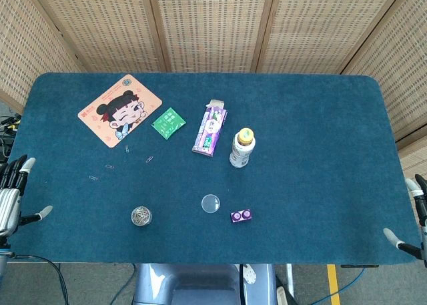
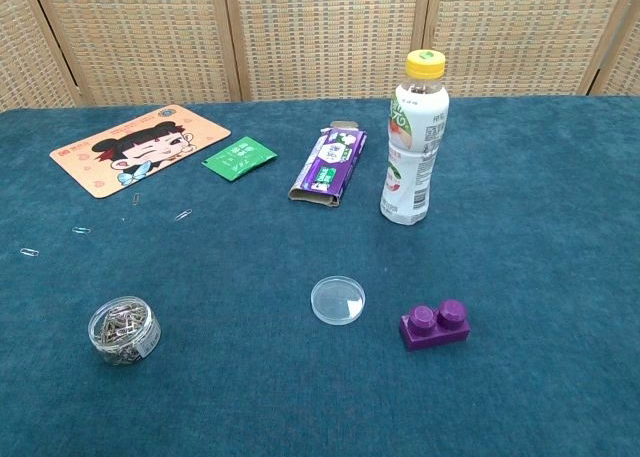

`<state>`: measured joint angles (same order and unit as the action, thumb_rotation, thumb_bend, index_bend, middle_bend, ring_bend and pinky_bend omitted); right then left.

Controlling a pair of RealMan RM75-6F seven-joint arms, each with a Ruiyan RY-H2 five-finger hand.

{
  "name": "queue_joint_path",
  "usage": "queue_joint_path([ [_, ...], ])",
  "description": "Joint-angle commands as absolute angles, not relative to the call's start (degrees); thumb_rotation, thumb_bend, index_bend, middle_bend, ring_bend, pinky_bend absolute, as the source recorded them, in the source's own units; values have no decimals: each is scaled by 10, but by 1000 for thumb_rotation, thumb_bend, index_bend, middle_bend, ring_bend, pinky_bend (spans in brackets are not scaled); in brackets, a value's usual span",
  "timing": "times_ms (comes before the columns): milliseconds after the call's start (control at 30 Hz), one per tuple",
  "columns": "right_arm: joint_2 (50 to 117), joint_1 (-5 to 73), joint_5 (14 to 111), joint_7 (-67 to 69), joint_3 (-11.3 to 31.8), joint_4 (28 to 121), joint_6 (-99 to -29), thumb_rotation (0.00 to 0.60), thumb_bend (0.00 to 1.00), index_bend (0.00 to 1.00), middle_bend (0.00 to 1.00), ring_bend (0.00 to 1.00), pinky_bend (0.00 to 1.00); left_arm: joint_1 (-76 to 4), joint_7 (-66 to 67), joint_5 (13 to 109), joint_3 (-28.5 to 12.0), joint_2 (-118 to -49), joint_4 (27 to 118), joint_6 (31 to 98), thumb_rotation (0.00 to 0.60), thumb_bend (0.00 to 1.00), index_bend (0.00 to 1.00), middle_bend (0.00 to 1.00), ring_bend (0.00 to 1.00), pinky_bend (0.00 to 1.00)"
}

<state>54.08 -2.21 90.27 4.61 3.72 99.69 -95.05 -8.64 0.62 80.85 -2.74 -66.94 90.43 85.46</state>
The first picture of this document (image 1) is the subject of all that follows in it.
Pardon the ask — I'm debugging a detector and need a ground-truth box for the blue carpet tablecloth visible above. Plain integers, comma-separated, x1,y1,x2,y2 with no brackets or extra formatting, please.
0,71,422,265

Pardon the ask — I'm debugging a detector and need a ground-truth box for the white perforated plate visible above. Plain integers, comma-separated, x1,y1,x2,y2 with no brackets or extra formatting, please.
242,264,258,286

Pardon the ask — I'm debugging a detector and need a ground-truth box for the purple two-stud toy brick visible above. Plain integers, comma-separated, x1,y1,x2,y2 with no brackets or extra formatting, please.
230,208,254,224

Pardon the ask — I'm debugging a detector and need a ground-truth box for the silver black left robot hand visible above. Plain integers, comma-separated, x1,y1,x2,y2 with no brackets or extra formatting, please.
0,154,53,239

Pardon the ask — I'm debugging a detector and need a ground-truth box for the clear round plastic lid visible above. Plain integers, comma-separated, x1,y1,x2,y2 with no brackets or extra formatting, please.
201,194,221,214

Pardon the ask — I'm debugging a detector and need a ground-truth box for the white bottle with yellow cap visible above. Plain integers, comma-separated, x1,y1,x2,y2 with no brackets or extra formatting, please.
229,127,256,169

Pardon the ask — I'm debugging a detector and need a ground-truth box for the purple toothpaste box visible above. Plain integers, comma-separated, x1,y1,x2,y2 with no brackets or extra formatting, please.
191,99,228,158

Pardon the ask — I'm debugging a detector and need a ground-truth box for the grey blue robot torso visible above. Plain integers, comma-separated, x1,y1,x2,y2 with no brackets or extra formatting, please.
132,263,278,305

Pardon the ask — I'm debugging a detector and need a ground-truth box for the green sachet packet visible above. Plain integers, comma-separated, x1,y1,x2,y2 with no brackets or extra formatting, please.
151,107,187,140

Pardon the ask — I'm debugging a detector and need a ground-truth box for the woven bamboo screen panel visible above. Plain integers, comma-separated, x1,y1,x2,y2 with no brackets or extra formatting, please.
0,0,83,114
28,0,167,74
342,0,427,186
146,0,278,74
256,0,416,75

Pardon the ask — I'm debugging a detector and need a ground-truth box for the round container of paperclips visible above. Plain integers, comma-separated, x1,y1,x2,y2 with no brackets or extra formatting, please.
130,206,153,226

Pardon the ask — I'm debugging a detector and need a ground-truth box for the bundle of black cables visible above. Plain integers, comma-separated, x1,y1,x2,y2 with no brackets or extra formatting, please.
0,113,23,163

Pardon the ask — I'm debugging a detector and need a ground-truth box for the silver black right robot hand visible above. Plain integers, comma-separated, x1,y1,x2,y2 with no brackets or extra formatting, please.
382,174,427,270

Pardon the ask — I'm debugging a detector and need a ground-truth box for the blue floor cable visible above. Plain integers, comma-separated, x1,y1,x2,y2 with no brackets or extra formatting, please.
313,266,366,305

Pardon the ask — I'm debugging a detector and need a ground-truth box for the white table leg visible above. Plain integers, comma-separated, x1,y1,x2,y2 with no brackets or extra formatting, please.
285,264,296,298

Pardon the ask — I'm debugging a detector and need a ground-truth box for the orange cartoon girl mouse pad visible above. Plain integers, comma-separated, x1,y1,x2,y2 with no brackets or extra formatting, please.
77,73,163,149

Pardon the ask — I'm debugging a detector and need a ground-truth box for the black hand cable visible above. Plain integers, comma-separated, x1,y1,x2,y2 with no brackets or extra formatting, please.
11,254,69,305

